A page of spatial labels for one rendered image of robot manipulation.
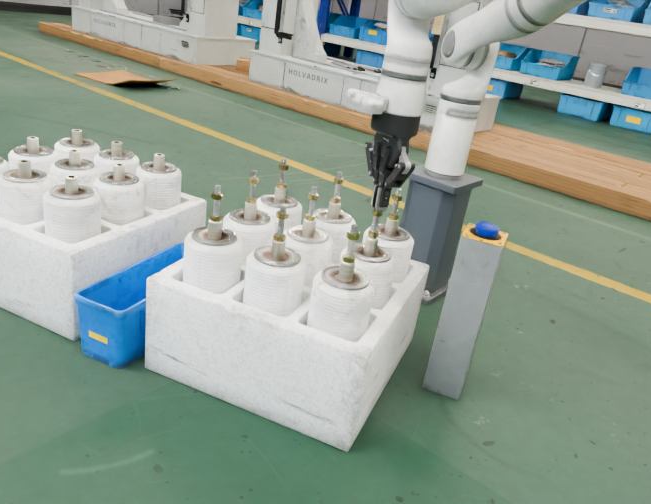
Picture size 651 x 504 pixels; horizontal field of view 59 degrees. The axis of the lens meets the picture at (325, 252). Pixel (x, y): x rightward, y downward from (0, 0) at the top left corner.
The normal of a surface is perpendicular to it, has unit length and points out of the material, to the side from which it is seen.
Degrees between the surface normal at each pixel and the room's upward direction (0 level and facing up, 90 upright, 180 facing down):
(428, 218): 90
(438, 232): 90
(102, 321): 92
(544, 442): 0
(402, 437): 0
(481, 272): 90
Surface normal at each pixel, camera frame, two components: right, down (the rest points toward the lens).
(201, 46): 0.76, 0.36
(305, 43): -0.63, 0.23
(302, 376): -0.39, 0.32
